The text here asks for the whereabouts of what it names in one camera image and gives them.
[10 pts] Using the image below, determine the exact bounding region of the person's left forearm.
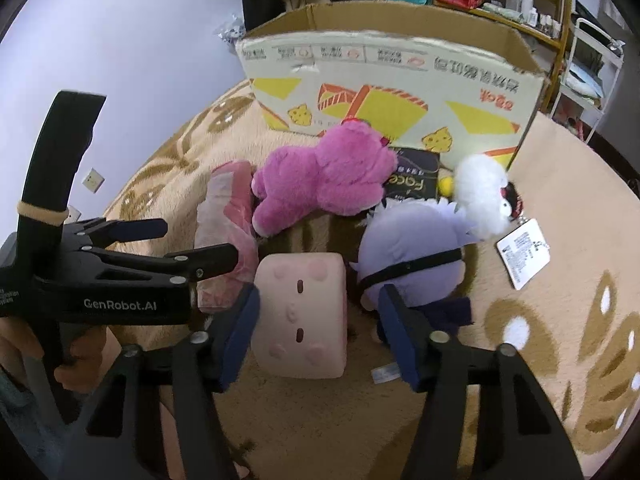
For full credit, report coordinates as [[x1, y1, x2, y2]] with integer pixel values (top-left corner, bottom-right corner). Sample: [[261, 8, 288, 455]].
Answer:
[[0, 366, 68, 461]]

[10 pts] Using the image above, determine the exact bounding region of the magenta plush bear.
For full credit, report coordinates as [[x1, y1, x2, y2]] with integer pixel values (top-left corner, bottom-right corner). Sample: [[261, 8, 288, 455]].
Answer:
[[250, 119, 400, 239]]

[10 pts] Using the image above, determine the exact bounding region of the wall socket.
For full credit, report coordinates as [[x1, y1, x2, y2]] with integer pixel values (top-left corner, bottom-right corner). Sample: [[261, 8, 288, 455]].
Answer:
[[81, 167, 105, 194]]

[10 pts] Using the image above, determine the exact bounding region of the person's left hand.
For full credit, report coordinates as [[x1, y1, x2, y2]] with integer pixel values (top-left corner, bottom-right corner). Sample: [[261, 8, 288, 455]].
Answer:
[[0, 317, 123, 397]]

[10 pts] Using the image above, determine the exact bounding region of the white fluffy plush toy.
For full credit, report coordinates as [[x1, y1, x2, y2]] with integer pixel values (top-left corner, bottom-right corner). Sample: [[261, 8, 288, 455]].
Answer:
[[437, 154, 526, 241]]

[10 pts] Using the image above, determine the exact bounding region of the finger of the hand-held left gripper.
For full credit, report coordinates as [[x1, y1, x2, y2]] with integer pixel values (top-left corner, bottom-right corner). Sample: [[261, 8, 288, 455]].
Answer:
[[75, 217, 169, 252], [97, 243, 240, 287]]

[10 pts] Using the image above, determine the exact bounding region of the black packet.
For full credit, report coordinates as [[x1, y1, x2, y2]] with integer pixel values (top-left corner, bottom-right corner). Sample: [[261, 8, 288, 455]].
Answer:
[[382, 146, 442, 206]]

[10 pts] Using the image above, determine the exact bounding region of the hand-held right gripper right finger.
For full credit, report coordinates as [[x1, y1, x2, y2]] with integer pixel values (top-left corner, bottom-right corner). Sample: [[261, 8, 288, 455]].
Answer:
[[377, 284, 586, 480]]

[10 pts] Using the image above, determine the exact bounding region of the beige rubber band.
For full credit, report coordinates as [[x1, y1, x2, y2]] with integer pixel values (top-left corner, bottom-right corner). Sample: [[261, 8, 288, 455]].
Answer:
[[16, 200, 69, 227]]

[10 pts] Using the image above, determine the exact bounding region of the purple plush doll with blindfold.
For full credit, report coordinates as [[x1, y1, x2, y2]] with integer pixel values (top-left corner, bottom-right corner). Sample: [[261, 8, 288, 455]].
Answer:
[[349, 197, 482, 347]]

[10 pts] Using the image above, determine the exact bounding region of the pink cube plush toy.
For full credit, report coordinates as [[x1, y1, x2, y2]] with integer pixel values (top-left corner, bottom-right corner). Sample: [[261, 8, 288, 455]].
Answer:
[[251, 253, 349, 380]]

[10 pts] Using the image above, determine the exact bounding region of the clear plastic bag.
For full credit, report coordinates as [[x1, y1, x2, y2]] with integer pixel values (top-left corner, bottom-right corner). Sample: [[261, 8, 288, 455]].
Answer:
[[216, 14, 247, 47]]

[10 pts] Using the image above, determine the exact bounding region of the white paper tag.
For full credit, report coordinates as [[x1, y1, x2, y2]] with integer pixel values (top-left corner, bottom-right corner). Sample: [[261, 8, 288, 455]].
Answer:
[[496, 217, 551, 291]]

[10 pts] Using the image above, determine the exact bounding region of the wooden shelf rack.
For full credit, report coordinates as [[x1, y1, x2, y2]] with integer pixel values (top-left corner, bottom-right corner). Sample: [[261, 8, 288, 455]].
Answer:
[[370, 0, 574, 111]]

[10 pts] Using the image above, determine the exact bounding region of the white trolley cart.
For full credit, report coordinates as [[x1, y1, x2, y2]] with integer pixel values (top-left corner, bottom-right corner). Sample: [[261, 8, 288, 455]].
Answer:
[[549, 14, 627, 147]]

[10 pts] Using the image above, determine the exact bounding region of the printed cardboard box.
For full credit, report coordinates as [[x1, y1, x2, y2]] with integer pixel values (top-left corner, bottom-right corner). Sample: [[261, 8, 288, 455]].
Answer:
[[235, 2, 551, 172]]

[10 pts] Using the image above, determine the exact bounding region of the beige leaf-patterned blanket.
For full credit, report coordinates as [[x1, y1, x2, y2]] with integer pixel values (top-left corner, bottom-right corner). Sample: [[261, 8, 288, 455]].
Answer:
[[100, 77, 640, 480]]

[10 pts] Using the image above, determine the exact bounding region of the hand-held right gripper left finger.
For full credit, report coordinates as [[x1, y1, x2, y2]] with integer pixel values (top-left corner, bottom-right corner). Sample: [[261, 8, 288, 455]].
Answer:
[[60, 282, 263, 480]]

